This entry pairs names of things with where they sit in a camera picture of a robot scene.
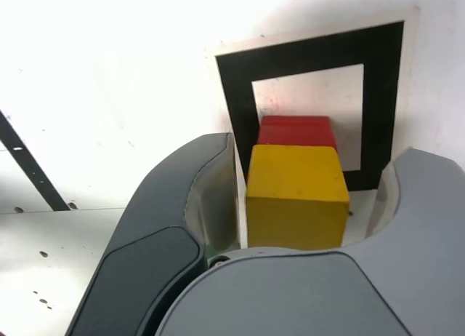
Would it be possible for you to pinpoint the red cube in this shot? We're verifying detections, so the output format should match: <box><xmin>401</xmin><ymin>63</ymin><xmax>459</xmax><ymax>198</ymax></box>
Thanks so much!
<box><xmin>256</xmin><ymin>115</ymin><xmax>341</xmax><ymax>159</ymax></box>

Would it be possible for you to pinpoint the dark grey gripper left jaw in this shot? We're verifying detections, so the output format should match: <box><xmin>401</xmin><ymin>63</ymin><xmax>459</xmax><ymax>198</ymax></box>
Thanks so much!
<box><xmin>67</xmin><ymin>132</ymin><xmax>240</xmax><ymax>336</ymax></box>

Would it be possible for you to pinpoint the yellow cube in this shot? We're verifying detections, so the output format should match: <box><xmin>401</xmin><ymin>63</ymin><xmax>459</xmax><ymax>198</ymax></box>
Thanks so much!
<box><xmin>245</xmin><ymin>144</ymin><xmax>351</xmax><ymax>250</ymax></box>

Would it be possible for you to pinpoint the black tape strip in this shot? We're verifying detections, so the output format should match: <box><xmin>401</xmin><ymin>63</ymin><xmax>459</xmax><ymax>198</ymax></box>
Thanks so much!
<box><xmin>0</xmin><ymin>109</ymin><xmax>72</xmax><ymax>212</ymax></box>

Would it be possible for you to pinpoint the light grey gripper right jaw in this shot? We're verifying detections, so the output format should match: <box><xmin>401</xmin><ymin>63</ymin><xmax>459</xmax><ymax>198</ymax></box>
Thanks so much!
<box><xmin>155</xmin><ymin>145</ymin><xmax>465</xmax><ymax>336</ymax></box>

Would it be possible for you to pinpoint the black tape square outline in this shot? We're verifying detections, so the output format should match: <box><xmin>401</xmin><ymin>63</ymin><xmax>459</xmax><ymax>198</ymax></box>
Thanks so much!
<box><xmin>214</xmin><ymin>20</ymin><xmax>405</xmax><ymax>191</ymax></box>

